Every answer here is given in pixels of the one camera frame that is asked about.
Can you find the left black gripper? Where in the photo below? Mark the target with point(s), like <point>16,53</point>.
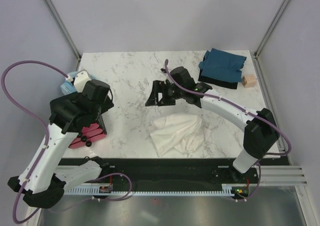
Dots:
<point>108,105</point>

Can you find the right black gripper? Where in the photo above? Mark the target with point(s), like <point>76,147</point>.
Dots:
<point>160,86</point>

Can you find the black pink drawer box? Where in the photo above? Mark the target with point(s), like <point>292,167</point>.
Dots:
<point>89,135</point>

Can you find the white t shirt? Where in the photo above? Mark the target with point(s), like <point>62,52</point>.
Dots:
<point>184,133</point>

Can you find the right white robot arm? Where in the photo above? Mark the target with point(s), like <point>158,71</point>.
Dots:
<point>259,127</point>

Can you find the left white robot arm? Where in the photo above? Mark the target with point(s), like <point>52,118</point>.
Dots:
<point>40,185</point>

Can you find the folded teal t shirt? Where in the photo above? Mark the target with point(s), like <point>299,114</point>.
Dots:
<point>226,59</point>

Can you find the small pink cube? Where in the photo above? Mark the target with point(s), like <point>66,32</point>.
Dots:
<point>249,80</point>

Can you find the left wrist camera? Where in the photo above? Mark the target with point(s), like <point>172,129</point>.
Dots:
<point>78,80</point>

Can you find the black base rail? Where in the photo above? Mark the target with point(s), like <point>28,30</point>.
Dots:
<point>179,174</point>

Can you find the white slotted cable duct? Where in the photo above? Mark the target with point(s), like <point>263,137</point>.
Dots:
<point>104,189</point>

